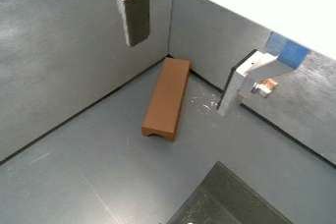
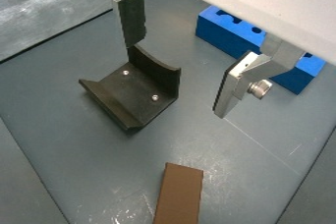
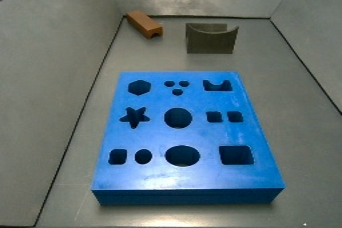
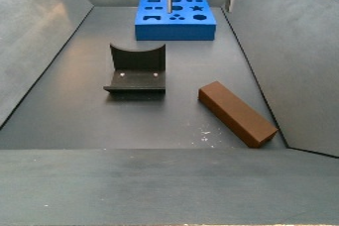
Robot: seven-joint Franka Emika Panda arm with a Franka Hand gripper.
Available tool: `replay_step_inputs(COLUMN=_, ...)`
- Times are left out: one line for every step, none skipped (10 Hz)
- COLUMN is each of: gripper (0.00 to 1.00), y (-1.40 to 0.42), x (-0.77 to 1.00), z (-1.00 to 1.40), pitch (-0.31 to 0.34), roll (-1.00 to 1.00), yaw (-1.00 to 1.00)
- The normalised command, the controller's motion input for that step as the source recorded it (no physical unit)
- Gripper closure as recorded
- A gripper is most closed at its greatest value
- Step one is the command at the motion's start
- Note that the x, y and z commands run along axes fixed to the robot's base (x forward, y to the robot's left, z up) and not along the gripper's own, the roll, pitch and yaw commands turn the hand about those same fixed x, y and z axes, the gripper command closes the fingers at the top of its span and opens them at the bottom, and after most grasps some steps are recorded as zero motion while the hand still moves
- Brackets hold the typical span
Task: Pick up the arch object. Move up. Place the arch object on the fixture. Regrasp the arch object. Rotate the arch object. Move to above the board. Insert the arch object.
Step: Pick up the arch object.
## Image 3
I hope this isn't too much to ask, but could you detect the brown arch block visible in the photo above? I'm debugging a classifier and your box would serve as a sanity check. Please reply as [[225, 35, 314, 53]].
[[126, 10, 163, 39]]

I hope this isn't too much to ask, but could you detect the blue shape sorting board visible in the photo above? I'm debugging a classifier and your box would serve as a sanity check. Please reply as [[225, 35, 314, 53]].
[[90, 71, 284, 205]]

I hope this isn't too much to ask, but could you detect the dark grey curved fixture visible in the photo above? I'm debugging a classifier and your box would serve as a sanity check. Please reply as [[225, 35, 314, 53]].
[[185, 23, 239, 54]]

